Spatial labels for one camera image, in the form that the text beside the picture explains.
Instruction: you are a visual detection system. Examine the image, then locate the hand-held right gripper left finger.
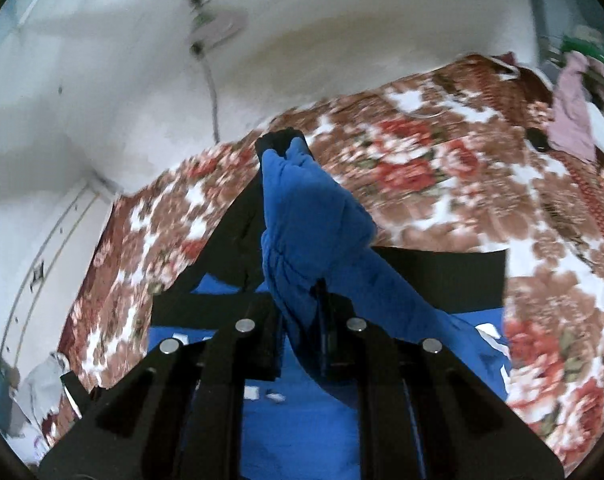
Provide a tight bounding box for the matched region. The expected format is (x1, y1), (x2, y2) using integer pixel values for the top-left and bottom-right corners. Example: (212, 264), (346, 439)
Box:
(39, 131), (305, 480)

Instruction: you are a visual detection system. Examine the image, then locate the pink cloth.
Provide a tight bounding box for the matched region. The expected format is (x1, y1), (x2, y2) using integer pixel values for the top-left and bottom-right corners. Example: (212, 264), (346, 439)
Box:
(548, 52), (598, 162)

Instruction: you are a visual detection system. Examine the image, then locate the white grey cloth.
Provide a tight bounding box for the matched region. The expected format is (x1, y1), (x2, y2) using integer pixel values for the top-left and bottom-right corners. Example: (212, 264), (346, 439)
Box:
(11, 351), (75, 443)

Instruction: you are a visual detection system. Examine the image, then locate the white door with trim lines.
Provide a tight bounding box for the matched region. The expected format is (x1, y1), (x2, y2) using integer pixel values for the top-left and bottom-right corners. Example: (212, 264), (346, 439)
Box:
(0, 180), (114, 366)

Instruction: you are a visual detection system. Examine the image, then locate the green cloth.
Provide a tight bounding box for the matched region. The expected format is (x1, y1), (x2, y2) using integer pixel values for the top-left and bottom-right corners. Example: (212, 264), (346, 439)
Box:
(560, 34), (604, 63)

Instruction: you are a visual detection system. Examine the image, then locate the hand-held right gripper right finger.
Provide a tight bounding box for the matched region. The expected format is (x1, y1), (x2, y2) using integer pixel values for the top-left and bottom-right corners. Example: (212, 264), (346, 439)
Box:
(316, 280), (565, 480)

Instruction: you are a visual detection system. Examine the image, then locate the floral brown red blanket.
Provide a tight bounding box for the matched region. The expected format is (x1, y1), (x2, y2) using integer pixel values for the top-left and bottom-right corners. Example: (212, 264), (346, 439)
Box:
(42, 52), (604, 476)

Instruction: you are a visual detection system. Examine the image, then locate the blue and black jacket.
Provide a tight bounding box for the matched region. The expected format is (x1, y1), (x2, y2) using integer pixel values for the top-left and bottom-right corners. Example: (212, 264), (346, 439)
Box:
(147, 135), (512, 480)

